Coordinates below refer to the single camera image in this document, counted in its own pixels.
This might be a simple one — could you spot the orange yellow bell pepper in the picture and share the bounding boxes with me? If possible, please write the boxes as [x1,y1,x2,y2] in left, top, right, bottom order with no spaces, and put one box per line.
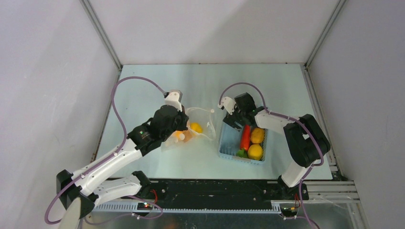
[173,130,193,143]

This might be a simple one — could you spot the left circuit board with leds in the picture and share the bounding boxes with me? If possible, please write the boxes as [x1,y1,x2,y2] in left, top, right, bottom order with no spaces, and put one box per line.
[137,202,154,211]

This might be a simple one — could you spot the circuit board with leds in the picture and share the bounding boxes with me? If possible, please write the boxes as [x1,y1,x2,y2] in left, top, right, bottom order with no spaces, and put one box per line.
[280,207,299,220]
[137,202,154,211]

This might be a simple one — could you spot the light blue plastic basket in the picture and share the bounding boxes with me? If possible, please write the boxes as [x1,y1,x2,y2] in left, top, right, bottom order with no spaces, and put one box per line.
[218,122,268,165]

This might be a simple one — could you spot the green pepper stem piece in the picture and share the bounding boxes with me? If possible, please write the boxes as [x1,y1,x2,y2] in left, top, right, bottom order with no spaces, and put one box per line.
[236,149,248,158]

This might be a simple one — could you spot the clear dotted zip top bag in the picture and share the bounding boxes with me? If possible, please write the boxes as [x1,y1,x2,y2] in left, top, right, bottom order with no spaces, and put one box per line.
[161,107,216,152]

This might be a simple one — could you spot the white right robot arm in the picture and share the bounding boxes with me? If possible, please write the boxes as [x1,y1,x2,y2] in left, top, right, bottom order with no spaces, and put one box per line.
[218,93,331,199]

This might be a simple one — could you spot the red chili pepper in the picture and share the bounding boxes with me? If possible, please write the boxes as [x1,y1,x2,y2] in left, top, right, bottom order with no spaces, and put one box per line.
[240,125,251,151]

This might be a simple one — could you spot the yellow round fruit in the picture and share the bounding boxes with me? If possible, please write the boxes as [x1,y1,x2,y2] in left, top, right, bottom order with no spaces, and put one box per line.
[250,127,265,144]

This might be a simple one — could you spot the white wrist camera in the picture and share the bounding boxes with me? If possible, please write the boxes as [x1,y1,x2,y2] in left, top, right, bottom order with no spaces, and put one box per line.
[164,90,183,112]
[218,96,236,115]

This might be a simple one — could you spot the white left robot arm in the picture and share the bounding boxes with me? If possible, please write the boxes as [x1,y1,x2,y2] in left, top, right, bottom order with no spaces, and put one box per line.
[56,104,189,218]

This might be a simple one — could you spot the yellow lemon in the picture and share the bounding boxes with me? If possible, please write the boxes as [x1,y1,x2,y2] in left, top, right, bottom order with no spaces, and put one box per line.
[247,144,263,161]

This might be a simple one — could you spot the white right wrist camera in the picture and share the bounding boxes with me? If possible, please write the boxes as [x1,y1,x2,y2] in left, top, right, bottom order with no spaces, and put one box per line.
[218,96,236,115]

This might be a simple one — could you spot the right circuit board with leds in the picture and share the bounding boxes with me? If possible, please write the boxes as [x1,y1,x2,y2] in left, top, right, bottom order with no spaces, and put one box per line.
[280,207,299,220]

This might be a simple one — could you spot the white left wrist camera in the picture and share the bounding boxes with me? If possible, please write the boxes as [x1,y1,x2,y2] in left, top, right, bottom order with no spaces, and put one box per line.
[164,90,183,112]

